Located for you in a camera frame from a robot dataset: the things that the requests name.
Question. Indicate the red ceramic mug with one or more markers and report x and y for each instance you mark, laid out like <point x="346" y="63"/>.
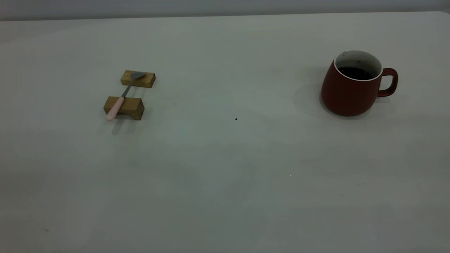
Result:
<point x="346" y="96"/>

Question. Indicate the black coffee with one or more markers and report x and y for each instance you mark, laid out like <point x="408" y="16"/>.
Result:
<point x="355" y="73"/>

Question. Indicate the flat rectangular wooden block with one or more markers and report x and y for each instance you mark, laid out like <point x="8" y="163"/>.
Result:
<point x="145" y="81"/>

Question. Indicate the arched wooden block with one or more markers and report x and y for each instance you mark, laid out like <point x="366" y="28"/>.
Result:
<point x="133" y="104"/>

